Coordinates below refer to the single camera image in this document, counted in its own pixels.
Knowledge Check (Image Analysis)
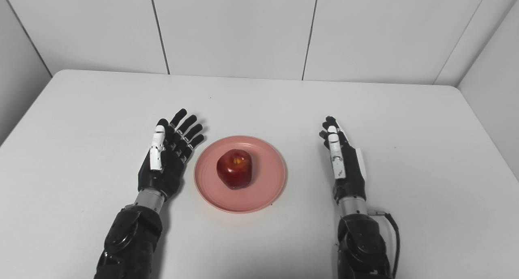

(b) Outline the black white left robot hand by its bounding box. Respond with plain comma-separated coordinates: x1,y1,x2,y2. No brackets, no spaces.
137,108,205,200

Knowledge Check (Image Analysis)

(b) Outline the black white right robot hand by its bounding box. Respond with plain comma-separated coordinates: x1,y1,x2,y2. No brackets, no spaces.
319,116,367,204

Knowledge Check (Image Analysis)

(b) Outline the red apple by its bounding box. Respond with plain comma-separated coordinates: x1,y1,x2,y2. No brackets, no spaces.
216,149,253,190

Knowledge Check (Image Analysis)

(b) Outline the pink round plate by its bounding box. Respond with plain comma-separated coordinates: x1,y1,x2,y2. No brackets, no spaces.
193,135,287,214

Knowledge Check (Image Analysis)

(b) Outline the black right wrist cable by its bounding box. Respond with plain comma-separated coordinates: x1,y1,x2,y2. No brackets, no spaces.
367,209,401,279

